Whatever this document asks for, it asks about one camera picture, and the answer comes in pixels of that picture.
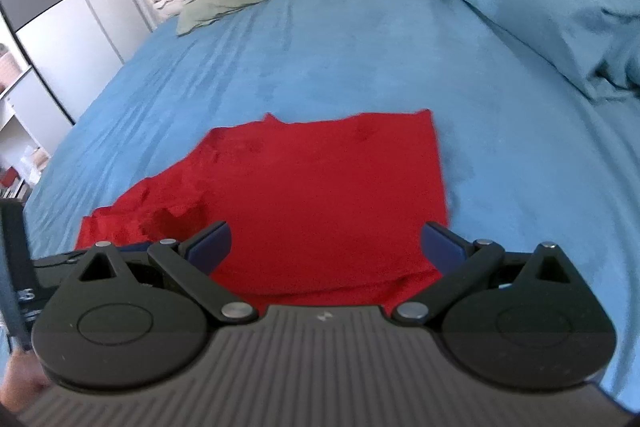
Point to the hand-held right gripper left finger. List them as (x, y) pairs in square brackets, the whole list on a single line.
[(212, 247)]

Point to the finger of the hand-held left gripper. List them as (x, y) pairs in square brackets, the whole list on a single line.
[(135, 248)]

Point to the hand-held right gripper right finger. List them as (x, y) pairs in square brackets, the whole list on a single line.
[(442, 251)]

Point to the red garment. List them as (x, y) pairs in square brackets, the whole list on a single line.
[(320, 187)]

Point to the person's left hand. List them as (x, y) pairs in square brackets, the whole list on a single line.
[(20, 382)]

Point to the white shelf unit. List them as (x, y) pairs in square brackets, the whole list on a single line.
[(15, 127)]

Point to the white wardrobe with dark band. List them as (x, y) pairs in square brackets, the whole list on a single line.
[(65, 22)]

